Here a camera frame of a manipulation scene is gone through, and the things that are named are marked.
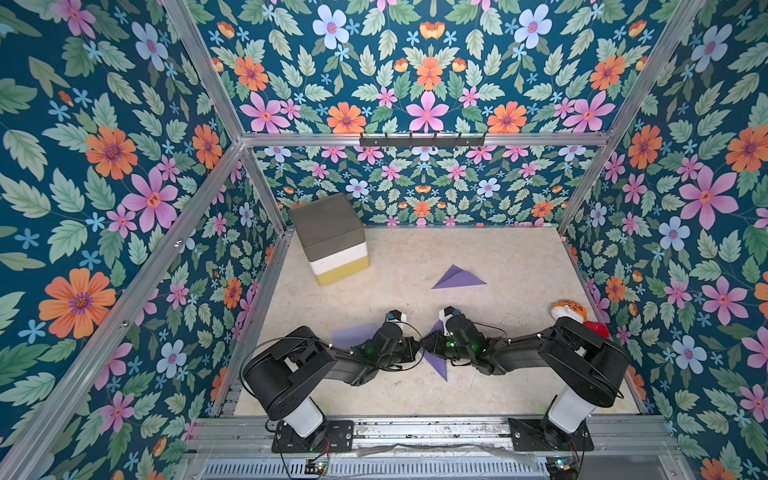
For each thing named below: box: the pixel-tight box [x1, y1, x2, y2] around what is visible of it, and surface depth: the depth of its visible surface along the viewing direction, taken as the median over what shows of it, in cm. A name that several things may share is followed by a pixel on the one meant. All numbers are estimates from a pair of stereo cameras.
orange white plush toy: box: [551, 300, 587, 324], surface depth 92 cm
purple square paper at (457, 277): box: [431, 264, 487, 289], surface depth 106 cm
